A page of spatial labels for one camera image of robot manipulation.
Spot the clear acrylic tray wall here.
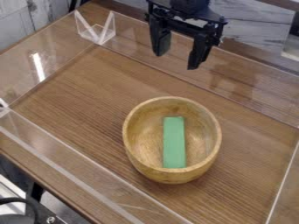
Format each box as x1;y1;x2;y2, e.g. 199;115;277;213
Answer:
0;105;192;224

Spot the brown wooden bowl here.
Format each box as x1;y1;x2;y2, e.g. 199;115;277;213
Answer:
123;96;222;185

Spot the black cable bottom left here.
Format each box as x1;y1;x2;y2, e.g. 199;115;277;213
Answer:
0;197;42;224

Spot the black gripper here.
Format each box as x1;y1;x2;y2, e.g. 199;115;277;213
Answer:
146;0;229;70

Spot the green rectangular block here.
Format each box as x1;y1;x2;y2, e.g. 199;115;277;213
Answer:
163;116;187;169

